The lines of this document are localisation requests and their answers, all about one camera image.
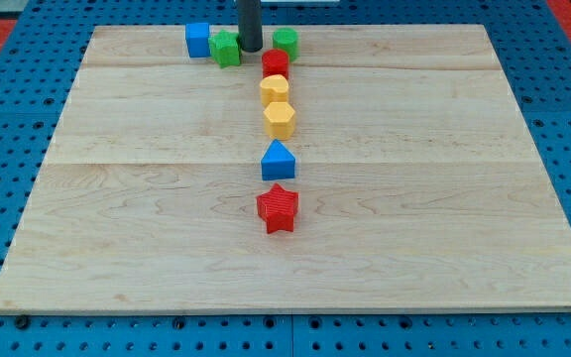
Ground yellow hexagon block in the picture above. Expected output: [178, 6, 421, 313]
[264, 101, 296, 141]

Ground yellow heart block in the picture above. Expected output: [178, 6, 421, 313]
[259, 74, 289, 107]

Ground blue cube block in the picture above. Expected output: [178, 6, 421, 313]
[185, 23, 210, 59]

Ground blue triangle block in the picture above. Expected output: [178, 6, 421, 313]
[260, 139, 296, 180]

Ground green star block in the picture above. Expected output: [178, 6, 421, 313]
[208, 30, 241, 68]

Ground red cylinder block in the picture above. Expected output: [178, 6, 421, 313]
[262, 49, 289, 79]

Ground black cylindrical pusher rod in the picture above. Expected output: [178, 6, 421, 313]
[237, 0, 263, 53]

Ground green cylinder block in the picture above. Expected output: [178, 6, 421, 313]
[272, 27, 299, 62]

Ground light wooden board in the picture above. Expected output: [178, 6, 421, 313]
[0, 25, 571, 315]

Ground red star block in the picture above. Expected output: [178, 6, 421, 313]
[256, 183, 299, 234]

